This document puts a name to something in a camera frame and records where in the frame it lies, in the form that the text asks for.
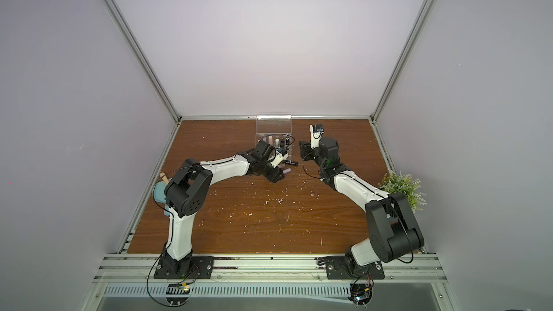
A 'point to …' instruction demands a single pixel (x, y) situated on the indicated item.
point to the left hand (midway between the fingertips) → (284, 173)
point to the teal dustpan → (159, 191)
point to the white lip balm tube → (276, 142)
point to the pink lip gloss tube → (270, 138)
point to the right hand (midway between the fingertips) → (307, 136)
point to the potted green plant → (395, 182)
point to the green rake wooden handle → (163, 175)
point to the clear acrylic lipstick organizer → (276, 129)
